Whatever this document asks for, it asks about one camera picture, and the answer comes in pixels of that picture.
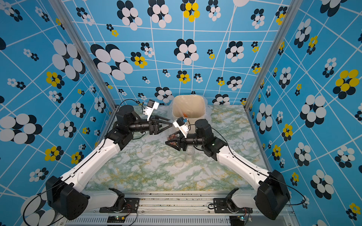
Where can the clear plastic bin liner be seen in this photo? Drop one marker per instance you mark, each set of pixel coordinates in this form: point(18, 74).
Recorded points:
point(208, 113)

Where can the aluminium frame post right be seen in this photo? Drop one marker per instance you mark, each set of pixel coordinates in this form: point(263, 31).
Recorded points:
point(279, 38)

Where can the aluminium frame post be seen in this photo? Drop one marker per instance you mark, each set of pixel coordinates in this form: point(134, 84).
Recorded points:
point(60, 10)
point(279, 38)

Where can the left green circuit board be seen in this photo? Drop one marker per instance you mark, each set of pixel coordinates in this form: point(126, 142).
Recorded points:
point(116, 219)

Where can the green circuit board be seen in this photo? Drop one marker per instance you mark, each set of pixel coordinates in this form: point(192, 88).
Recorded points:
point(116, 219)
point(238, 220)

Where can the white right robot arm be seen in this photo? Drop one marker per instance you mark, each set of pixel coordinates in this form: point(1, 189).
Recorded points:
point(272, 193)

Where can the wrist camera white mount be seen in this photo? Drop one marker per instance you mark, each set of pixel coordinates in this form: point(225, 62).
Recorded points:
point(181, 125)
point(150, 107)

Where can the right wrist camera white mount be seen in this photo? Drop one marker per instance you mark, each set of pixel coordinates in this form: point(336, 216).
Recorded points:
point(181, 125)

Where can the right green circuit board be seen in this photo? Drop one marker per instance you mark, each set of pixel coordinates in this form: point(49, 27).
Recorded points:
point(238, 220)

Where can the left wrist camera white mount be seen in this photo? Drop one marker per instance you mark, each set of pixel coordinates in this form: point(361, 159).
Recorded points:
point(150, 107)

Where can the clear jar with dried flowers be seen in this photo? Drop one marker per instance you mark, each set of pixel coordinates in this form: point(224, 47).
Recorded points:
point(189, 155)

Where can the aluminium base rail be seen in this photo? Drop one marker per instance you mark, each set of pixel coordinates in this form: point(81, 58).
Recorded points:
point(178, 209)

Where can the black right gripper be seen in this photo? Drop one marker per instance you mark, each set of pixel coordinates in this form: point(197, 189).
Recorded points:
point(178, 140)

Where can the aluminium frame post left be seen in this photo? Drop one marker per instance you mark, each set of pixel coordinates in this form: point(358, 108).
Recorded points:
point(60, 10)

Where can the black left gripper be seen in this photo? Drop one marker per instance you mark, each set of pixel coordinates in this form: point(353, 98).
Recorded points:
point(157, 122)

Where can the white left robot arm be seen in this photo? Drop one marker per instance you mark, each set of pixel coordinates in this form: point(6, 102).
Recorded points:
point(66, 194)

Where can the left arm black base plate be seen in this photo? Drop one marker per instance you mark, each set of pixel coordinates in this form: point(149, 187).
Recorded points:
point(125, 205)

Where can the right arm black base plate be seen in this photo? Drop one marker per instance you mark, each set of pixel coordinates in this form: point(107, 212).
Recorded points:
point(219, 205)

